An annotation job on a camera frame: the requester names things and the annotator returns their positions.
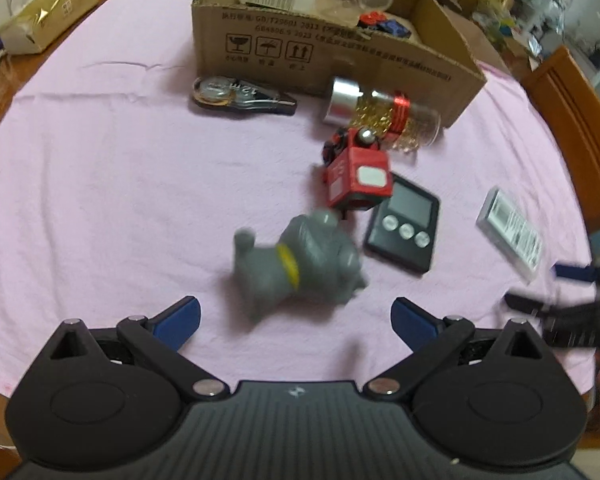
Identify cardboard box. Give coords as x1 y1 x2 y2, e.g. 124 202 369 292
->
190 0 488 129

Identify clear black tape dispenser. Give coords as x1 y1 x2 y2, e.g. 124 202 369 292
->
190 75 299 117

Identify pink towel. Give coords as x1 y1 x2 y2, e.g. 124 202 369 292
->
0 0 599 402

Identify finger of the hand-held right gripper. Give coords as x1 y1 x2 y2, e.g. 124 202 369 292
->
553 261 600 285
504 293 560 319

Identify black digital timer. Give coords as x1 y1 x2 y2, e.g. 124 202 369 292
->
363 173 441 275

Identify red toy train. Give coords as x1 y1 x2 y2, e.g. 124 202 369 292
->
321 128 395 214

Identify gold-filled glass bottle silver cap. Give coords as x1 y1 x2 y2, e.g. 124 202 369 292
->
322 77 442 152

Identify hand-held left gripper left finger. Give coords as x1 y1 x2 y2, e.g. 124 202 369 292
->
42 296 229 403

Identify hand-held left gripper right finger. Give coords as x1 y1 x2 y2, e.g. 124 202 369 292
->
364 297 560 403

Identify wooden chair dark stripes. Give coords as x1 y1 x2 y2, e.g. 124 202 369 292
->
522 44 600 233

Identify gold tissue pack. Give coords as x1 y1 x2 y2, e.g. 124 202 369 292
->
0 0 100 55

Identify blue black toy car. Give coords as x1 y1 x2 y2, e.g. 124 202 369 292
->
357 10 413 39

